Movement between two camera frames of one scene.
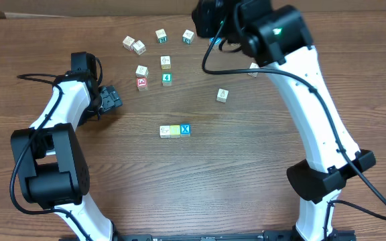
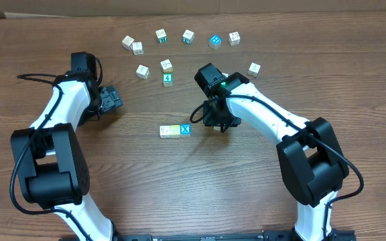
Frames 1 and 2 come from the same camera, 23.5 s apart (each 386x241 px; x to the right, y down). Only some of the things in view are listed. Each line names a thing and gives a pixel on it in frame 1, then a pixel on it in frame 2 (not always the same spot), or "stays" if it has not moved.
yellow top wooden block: [175, 131] stays
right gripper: [208, 19] to [212, 120]
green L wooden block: [165, 132] stays
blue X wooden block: [185, 130] stays
